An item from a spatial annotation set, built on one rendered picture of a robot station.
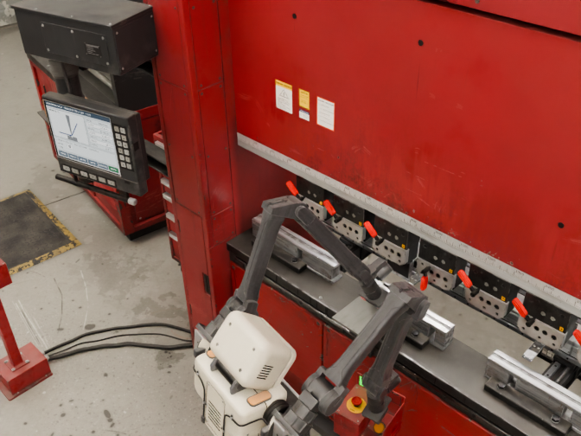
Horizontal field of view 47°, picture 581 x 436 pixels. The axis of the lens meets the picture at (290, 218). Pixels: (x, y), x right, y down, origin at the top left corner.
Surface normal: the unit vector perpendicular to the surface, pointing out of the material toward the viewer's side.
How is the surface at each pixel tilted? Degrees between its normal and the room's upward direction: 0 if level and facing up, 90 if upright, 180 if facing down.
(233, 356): 48
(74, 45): 90
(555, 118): 90
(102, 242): 0
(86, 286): 0
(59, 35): 90
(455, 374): 0
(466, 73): 90
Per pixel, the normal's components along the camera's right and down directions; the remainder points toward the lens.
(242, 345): -0.61, -0.29
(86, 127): -0.48, 0.52
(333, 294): -0.02, -0.81
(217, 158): 0.71, 0.40
